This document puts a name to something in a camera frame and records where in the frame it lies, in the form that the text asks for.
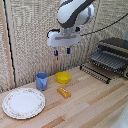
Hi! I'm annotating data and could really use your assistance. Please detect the white plate with floral rim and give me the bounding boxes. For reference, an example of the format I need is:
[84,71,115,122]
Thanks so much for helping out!
[1,87,46,120]

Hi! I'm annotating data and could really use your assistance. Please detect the orange rectangular block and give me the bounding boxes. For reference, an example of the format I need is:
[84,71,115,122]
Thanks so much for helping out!
[56,86,72,99]

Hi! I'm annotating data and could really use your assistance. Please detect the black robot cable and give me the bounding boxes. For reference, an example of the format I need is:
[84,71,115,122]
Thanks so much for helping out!
[79,12,128,37]

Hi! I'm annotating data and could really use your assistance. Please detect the blue plastic cup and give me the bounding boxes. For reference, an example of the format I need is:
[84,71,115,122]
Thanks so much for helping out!
[35,71,49,92]

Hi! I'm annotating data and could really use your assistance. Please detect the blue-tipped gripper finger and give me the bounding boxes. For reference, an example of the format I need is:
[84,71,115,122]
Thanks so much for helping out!
[66,45,72,55]
[53,47,59,58]

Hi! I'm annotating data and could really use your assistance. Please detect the black wire oven rack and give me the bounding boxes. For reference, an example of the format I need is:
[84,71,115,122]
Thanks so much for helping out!
[79,63,112,85]

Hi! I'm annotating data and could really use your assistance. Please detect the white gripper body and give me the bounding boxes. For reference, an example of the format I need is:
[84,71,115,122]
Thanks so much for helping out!
[46,28,82,49]

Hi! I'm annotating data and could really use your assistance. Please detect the black dish rack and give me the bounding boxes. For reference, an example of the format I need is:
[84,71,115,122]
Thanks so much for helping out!
[89,36,128,80]

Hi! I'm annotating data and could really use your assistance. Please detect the yellow plastic bowl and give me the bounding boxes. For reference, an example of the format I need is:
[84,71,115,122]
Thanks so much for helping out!
[55,71,72,85]

